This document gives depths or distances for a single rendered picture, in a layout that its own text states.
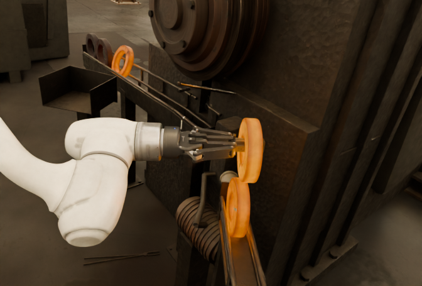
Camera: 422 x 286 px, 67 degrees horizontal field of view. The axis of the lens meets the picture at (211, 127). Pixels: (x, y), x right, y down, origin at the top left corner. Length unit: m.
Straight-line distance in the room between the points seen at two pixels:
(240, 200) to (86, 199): 0.37
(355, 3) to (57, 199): 0.79
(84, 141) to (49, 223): 1.18
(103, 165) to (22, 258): 1.14
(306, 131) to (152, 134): 0.45
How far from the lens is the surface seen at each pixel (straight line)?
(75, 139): 0.74
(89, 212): 0.61
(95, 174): 0.64
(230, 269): 0.75
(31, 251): 1.77
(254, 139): 0.70
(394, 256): 2.06
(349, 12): 0.91
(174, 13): 1.03
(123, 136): 0.71
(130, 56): 1.78
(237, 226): 0.82
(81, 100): 1.64
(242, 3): 0.94
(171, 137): 0.71
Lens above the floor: 1.29
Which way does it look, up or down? 29 degrees down
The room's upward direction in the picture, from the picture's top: 8 degrees clockwise
